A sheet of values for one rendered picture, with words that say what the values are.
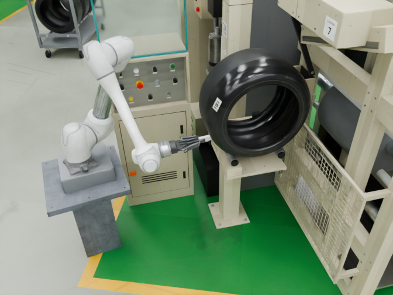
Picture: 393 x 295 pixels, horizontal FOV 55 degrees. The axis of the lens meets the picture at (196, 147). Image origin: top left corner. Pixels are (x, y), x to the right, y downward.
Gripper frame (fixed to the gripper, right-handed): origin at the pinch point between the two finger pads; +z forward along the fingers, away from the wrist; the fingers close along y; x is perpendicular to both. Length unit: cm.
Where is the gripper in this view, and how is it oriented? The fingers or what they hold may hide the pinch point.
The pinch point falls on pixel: (204, 139)
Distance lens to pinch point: 209.9
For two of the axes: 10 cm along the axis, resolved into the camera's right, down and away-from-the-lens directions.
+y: -2.2, -6.0, 7.7
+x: 1.4, 7.6, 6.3
